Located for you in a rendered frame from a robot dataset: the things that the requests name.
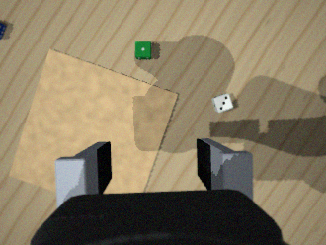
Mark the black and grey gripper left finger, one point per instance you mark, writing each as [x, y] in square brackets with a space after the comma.
[88, 172]

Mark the blue die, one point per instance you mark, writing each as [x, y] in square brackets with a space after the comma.
[2, 29]

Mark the green die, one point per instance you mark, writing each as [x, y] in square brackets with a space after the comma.
[143, 49]

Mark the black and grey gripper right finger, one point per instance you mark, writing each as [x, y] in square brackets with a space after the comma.
[220, 167]

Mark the white die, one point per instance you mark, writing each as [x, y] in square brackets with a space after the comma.
[222, 103]

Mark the tan mat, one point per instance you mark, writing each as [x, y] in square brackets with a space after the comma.
[77, 104]

